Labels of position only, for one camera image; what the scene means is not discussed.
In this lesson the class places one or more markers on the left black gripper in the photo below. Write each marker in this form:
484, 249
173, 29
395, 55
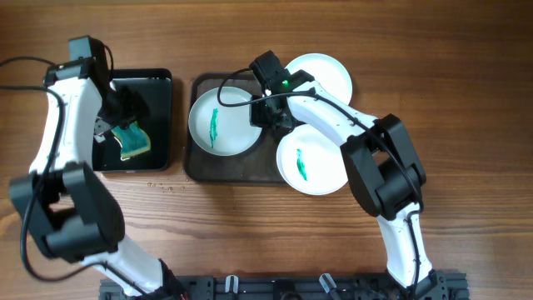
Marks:
135, 106

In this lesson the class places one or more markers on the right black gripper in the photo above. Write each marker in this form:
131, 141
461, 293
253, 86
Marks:
256, 118

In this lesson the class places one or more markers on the green yellow sponge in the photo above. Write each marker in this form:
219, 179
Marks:
132, 140

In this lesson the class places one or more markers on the white plate stained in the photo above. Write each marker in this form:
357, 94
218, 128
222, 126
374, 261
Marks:
310, 163
218, 130

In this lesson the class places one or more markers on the white plate front stained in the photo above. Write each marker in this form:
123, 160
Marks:
310, 163

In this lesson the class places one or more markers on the white plate back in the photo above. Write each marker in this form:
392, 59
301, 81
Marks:
329, 72

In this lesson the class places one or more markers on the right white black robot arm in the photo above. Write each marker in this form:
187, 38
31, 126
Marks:
383, 170

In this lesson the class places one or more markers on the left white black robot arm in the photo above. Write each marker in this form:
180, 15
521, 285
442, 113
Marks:
64, 207

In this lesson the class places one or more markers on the small black water tray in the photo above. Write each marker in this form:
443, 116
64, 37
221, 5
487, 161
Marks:
155, 86

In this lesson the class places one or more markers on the large dark brown tray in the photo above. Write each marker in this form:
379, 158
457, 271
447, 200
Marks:
255, 166

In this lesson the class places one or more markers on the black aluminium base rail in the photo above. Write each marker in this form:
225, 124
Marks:
438, 286

